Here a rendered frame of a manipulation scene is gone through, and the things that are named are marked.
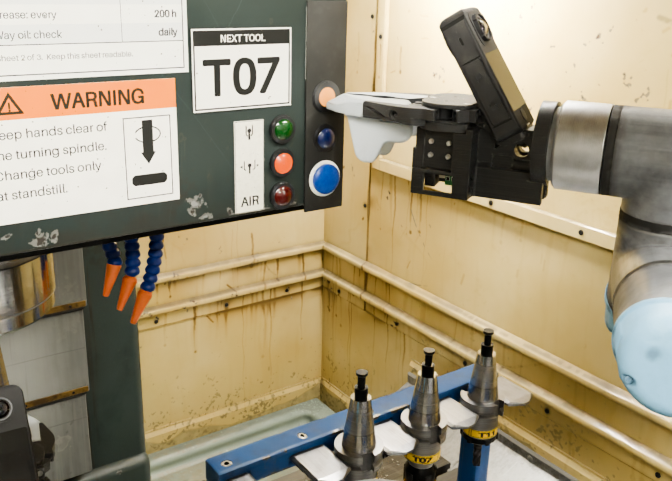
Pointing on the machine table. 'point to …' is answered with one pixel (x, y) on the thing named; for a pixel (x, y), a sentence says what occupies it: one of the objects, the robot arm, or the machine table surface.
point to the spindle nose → (25, 291)
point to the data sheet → (92, 27)
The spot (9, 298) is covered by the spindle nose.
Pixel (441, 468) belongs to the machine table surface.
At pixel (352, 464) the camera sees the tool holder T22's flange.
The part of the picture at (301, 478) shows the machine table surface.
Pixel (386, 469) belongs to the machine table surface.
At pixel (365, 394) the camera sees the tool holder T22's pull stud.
